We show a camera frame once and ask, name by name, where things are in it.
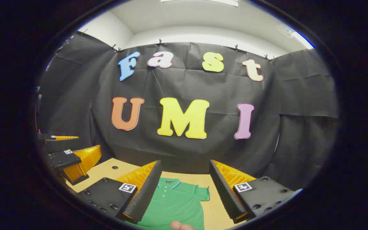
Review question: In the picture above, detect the ceiling light panel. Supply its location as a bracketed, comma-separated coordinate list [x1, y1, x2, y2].
[160, 0, 239, 7]

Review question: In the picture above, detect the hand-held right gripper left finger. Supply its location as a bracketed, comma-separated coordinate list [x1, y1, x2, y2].
[77, 160, 162, 224]

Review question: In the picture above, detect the black backdrop cloth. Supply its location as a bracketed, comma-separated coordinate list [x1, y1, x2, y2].
[37, 30, 339, 192]

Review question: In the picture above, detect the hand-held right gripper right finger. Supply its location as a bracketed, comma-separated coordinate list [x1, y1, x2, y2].
[209, 160, 303, 224]

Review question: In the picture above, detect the green T-shirt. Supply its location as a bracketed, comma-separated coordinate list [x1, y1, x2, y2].
[130, 177, 211, 230]

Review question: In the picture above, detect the row of black cloth clips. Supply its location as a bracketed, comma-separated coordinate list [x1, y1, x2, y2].
[77, 29, 275, 61]

